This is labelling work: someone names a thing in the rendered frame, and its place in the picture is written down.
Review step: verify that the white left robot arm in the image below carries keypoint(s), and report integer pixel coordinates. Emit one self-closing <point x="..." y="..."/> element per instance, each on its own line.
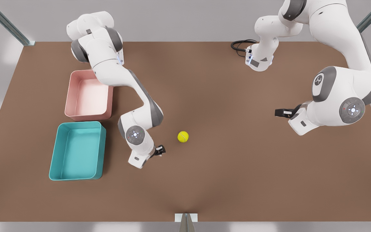
<point x="340" y="64"/>

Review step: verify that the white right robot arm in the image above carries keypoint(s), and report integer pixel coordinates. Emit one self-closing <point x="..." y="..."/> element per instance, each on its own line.
<point x="111" y="69"/>

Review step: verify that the yellow tennis ball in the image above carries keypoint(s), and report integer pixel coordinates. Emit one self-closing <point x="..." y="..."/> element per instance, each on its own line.
<point x="183" y="136"/>

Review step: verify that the teal plastic tray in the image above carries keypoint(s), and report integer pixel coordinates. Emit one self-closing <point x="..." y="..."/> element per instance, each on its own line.
<point x="77" y="151"/>

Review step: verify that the pink plastic tray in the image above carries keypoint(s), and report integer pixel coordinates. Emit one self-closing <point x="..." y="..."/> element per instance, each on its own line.
<point x="89" y="96"/>

